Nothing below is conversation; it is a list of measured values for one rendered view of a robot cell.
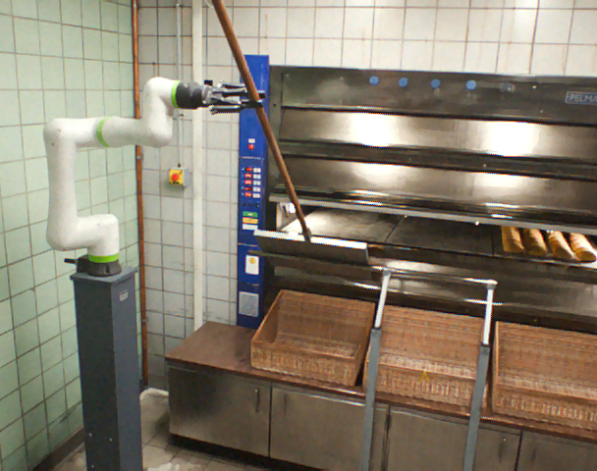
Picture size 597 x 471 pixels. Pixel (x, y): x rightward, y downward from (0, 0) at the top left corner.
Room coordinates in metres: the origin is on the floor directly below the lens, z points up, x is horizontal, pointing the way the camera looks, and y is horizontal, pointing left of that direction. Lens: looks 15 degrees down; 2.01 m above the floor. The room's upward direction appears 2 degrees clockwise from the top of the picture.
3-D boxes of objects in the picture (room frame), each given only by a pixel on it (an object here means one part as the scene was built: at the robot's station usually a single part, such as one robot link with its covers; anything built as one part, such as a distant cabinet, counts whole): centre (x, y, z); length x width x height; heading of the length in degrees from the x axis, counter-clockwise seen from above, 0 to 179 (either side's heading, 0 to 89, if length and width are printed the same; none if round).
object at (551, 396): (2.50, -1.24, 0.72); 0.56 x 0.49 x 0.28; 74
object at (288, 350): (2.84, -0.10, 0.72); 0.56 x 0.49 x 0.28; 74
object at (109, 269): (2.34, 0.89, 1.23); 0.26 x 0.15 x 0.06; 74
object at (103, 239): (2.32, 0.84, 1.36); 0.16 x 0.13 x 0.19; 134
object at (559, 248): (3.19, -1.41, 1.21); 0.61 x 0.48 x 0.06; 163
